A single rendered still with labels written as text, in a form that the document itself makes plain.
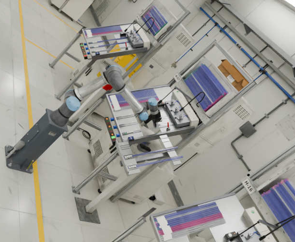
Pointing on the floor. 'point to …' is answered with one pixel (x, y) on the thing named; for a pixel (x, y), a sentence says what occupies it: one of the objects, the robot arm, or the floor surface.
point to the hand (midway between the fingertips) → (154, 127)
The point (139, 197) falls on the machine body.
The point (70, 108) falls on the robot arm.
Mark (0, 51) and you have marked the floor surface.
